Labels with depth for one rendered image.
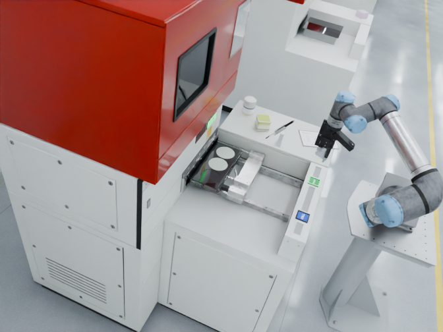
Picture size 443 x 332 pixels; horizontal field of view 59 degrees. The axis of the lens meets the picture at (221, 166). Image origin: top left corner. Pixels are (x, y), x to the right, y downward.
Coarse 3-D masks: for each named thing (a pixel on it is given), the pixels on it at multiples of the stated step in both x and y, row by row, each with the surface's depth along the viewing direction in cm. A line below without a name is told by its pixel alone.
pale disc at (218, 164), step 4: (212, 160) 205; (216, 160) 205; (220, 160) 206; (224, 160) 206; (212, 164) 203; (216, 164) 203; (220, 164) 204; (224, 164) 204; (212, 168) 200; (216, 168) 201; (220, 168) 201; (224, 168) 202
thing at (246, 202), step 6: (198, 186) 200; (216, 192) 197; (222, 192) 196; (246, 204) 194; (252, 204) 193; (258, 204) 193; (258, 210) 193; (264, 210) 192; (270, 210) 191; (276, 216) 191; (282, 216) 190; (288, 216) 190
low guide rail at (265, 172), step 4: (240, 160) 216; (236, 164) 218; (240, 164) 217; (244, 164) 215; (260, 168) 214; (260, 172) 214; (264, 172) 213; (268, 172) 212; (272, 172) 213; (268, 176) 214; (272, 176) 213; (276, 176) 212; (280, 176) 211; (284, 176) 212; (280, 180) 213; (284, 180) 212; (288, 180) 211; (292, 180) 210; (296, 180) 210; (292, 184) 211; (296, 184) 210; (300, 184) 209
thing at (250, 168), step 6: (246, 162) 211; (252, 162) 212; (258, 162) 213; (246, 168) 207; (252, 168) 208; (258, 168) 209; (240, 174) 203; (246, 174) 204; (252, 174) 205; (252, 180) 201; (234, 186) 195; (246, 192) 194; (228, 198) 191; (234, 198) 190
